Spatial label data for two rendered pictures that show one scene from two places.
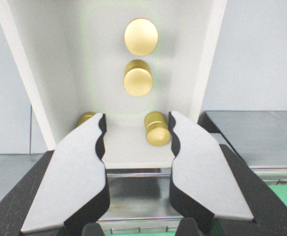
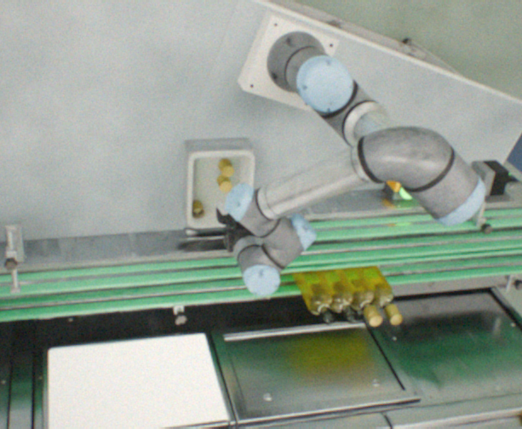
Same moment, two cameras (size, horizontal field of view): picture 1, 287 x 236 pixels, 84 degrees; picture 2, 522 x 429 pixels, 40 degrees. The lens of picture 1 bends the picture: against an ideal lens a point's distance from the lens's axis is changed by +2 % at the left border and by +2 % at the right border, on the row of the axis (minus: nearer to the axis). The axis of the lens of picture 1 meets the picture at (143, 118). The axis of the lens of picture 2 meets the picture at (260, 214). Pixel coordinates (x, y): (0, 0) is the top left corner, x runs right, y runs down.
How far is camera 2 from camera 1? 1.76 m
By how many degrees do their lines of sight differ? 11
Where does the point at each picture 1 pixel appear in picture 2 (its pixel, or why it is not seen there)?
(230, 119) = not seen: hidden behind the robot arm
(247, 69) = (279, 172)
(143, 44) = (228, 173)
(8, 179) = (149, 243)
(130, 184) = (220, 240)
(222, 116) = not seen: hidden behind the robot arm
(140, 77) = (226, 184)
